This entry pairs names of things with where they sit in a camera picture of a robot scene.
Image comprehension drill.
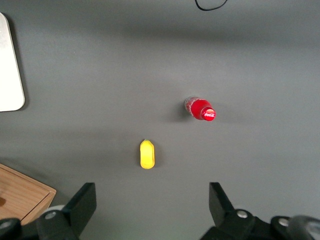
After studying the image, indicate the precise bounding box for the red cola bottle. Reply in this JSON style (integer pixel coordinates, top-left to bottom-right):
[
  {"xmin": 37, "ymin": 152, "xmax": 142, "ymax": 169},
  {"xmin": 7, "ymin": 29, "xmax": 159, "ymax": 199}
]
[{"xmin": 184, "ymin": 96, "xmax": 217, "ymax": 123}]

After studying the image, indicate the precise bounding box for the beige rectangular tray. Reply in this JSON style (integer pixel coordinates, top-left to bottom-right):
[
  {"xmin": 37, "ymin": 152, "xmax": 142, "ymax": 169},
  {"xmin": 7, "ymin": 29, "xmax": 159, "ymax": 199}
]
[{"xmin": 0, "ymin": 12, "xmax": 26, "ymax": 113}]

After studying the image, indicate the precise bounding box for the wooden drawer cabinet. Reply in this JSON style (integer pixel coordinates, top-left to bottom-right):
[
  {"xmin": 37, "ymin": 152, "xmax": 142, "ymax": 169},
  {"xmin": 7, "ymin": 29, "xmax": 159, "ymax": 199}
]
[{"xmin": 0, "ymin": 163, "xmax": 58, "ymax": 226}]

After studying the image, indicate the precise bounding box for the thin black looped cable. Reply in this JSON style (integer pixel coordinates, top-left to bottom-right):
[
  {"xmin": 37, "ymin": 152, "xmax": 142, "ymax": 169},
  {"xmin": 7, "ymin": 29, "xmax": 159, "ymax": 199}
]
[{"xmin": 194, "ymin": 0, "xmax": 229, "ymax": 12}]

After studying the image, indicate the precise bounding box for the yellow lemon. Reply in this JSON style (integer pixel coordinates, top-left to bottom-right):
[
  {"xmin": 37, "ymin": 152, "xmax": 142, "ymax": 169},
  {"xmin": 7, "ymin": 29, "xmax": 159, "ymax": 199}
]
[{"xmin": 139, "ymin": 138, "xmax": 157, "ymax": 170}]

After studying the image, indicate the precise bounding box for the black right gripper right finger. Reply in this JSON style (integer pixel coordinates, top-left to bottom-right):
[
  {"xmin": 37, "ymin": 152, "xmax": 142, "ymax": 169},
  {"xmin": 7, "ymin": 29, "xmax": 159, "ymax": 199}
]
[{"xmin": 199, "ymin": 181, "xmax": 273, "ymax": 240}]

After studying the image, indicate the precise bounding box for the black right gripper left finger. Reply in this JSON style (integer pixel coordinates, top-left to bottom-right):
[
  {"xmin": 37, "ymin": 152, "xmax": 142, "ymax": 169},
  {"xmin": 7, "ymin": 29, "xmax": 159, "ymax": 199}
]
[{"xmin": 36, "ymin": 182, "xmax": 98, "ymax": 240}]

